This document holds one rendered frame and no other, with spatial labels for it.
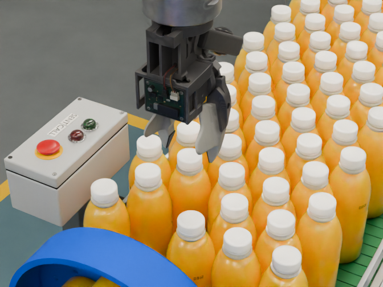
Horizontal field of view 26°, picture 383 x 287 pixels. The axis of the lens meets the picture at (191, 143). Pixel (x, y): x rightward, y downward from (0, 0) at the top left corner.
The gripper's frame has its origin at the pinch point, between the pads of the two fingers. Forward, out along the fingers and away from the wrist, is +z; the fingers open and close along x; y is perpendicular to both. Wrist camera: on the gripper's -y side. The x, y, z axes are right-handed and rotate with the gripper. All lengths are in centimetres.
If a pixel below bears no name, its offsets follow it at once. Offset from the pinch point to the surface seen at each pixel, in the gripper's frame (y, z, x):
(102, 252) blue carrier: 22.0, 0.4, 0.9
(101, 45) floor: -190, 123, -151
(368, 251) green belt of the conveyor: -27.2, 33.7, 19.0
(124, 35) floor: -202, 123, -146
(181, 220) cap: 0.8, 13.2, -1.1
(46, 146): -3.3, 12.5, -27.4
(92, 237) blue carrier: 20.3, 0.7, -1.7
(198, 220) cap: -0.4, 13.2, 0.9
